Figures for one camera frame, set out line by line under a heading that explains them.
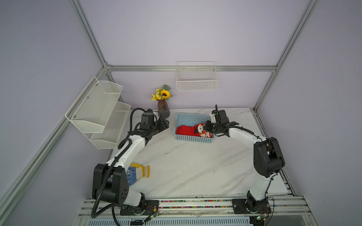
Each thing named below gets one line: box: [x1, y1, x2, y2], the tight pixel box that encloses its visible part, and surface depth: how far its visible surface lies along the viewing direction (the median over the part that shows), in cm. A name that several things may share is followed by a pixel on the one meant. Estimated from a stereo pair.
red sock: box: [175, 123, 213, 138], surface depth 100 cm
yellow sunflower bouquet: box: [150, 84, 173, 101], surface depth 100 cm
